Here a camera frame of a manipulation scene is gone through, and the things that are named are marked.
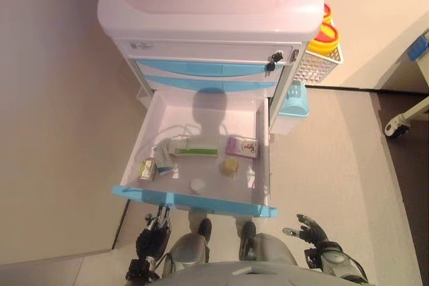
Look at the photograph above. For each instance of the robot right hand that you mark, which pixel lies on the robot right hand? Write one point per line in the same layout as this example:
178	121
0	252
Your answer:
315	232

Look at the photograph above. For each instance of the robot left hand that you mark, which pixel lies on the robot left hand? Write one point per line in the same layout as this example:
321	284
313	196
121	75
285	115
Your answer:
152	242

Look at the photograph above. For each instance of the blue front cart drawer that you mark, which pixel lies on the blue front cart drawer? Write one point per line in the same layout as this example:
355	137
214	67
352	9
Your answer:
207	84
207	68
207	172

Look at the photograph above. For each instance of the clear bottle of yellow capsules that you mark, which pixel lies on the clear bottle of yellow capsules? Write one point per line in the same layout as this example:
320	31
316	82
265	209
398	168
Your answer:
229	166

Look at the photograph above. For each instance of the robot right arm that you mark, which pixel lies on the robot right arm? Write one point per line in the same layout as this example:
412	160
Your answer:
335	261

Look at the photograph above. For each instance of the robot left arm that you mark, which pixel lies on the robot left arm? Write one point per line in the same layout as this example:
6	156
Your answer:
140	269

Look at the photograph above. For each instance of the small green yellow medicine box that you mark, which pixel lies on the small green yellow medicine box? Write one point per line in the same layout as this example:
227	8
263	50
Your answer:
146	169

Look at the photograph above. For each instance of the white blue medicine box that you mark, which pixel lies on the white blue medicine box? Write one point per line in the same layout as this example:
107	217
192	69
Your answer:
163	160

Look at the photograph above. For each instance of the long green white medicine box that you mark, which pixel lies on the long green white medicine box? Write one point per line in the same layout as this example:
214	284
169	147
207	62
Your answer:
196	148

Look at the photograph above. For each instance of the purple pink medicine box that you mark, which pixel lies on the purple pink medicine box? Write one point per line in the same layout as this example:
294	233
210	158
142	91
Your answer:
241	147

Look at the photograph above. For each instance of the robot left leg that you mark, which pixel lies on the robot left leg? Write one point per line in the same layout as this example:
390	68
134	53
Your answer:
186	249

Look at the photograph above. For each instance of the small white round cap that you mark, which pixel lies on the small white round cap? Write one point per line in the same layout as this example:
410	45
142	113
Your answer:
197	186

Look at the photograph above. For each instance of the grey robot torso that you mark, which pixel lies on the grey robot torso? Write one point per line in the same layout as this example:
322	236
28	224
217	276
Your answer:
241	274

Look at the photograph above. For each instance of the white bin with blue lid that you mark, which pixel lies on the white bin with blue lid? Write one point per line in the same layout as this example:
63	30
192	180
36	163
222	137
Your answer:
295	108

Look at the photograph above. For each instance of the bed caster wheel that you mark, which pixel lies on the bed caster wheel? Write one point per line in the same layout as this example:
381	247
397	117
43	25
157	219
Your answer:
399	129

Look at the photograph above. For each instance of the white lattice basket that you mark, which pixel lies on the white lattice basket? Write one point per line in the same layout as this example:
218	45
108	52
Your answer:
318	66

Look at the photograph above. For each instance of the bunch of black keys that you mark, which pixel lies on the bunch of black keys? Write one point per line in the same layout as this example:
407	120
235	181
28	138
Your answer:
273	60

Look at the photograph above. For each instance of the yellow sharps container red lid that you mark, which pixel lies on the yellow sharps container red lid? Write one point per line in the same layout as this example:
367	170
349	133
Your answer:
323	39
328	14

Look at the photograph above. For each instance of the white medical cart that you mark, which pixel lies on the white medical cart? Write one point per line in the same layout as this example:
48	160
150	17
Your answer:
207	28

